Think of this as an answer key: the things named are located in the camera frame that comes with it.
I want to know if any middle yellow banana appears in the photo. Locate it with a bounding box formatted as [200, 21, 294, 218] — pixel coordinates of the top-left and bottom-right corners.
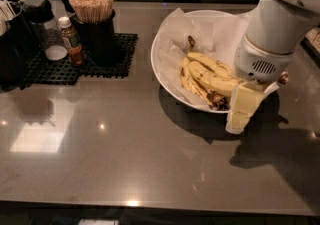
[187, 52, 233, 78]

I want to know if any black container at left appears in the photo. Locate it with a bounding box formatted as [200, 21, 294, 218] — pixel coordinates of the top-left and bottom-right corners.
[0, 0, 40, 87]

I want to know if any ripe yellow banana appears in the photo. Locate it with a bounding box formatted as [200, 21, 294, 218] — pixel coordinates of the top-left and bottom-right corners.
[188, 61, 279, 97]

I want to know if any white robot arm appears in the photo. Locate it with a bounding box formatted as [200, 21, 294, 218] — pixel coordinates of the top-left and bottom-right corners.
[226, 0, 320, 134]

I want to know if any white round bowl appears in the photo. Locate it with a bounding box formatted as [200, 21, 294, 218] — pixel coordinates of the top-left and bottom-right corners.
[150, 9, 280, 115]

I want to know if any glass sugar shaker black lid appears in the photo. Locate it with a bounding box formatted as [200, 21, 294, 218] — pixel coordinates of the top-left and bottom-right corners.
[23, 0, 68, 61]

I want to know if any black stir stick cup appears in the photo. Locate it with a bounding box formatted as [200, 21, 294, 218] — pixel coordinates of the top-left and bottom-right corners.
[71, 11, 119, 66]

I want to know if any bundle of wooden stir sticks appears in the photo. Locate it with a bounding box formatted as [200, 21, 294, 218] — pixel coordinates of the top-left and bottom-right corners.
[69, 0, 114, 24]

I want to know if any left spotted yellow banana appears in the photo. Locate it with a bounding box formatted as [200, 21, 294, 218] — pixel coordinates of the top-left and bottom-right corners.
[180, 36, 229, 111]

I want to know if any small brown sauce bottle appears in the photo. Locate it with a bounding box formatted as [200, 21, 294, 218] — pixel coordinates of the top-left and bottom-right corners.
[58, 16, 86, 67]

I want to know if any black grid mat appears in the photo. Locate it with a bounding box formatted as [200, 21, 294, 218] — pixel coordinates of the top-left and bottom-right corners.
[19, 33, 138, 89]

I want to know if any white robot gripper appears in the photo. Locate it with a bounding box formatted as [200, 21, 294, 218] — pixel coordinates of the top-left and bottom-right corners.
[225, 36, 293, 134]

